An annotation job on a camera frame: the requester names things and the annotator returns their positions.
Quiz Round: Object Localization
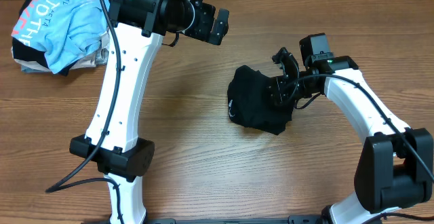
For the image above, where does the black polo shirt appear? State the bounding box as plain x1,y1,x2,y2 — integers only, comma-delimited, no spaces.
227,65,293,135

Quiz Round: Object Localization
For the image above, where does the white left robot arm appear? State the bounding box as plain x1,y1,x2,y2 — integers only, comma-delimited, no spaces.
69,0,229,223

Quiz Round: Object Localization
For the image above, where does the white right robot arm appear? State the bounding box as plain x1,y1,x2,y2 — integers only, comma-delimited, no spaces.
268,48,433,223

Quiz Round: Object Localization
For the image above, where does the grey folded garment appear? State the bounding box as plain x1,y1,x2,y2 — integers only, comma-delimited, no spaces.
15,44,109,73

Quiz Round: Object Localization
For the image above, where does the light blue printed t-shirt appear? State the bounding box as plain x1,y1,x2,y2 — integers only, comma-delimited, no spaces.
11,0,109,74

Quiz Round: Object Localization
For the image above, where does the black folded garment in pile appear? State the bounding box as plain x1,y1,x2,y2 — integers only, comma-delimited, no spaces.
12,0,75,76

